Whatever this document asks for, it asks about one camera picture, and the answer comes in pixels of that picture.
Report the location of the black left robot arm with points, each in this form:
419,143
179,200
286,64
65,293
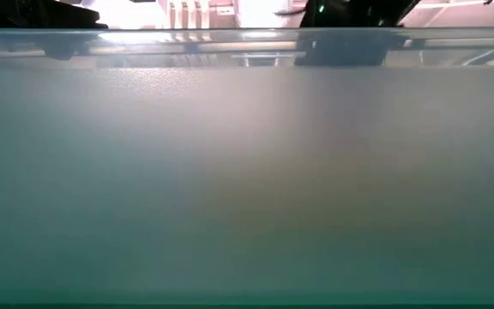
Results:
37,15

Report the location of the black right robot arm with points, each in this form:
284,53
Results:
350,15

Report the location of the translucent teal plastic bin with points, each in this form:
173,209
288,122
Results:
247,171

